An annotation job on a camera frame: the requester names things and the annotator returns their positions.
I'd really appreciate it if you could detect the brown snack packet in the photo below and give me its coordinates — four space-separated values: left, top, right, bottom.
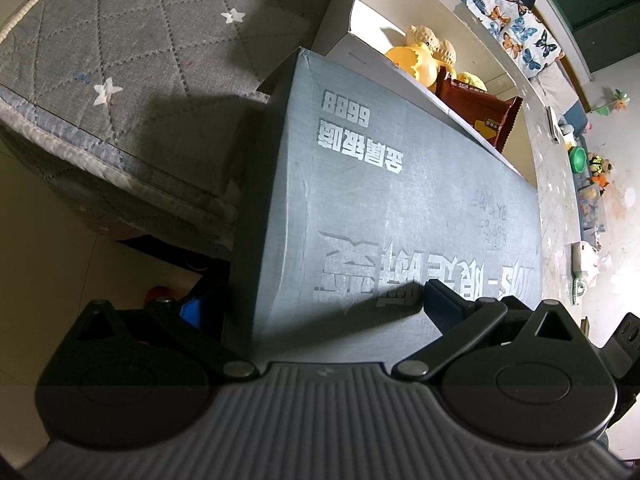
434 67 523 153

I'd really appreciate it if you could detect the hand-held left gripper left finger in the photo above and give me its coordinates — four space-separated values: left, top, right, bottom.
42 297 258 382

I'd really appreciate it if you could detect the grey pillow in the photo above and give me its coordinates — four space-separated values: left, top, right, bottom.
530 62 576 111

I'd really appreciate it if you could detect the butterfly-print cushion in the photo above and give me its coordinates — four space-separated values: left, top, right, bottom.
452 0 566 78

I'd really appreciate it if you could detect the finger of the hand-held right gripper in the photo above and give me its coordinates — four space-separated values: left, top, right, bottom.
594 312 640 381

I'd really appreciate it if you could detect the tan rubber toy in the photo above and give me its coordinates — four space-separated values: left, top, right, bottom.
404 25 457 66

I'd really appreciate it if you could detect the green framed window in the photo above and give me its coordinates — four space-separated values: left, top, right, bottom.
542 0 640 81

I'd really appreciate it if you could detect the yellow plush ball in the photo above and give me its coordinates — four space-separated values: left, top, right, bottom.
455 71 488 92

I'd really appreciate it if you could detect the yellow duck toy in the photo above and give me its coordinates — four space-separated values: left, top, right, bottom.
384 42 458 86

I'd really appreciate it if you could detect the red round object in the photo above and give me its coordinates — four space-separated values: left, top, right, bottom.
145 285 174 307

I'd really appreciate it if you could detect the grey star quilted desktop cover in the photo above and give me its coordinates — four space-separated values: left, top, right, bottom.
0 0 608 306

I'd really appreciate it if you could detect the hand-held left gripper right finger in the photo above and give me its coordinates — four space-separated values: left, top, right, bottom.
392 280 596 383

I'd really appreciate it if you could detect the colourful flower toy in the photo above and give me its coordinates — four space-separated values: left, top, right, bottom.
592 87 632 116

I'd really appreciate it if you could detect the orange stuffed toy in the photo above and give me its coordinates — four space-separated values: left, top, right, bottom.
587 152 617 189

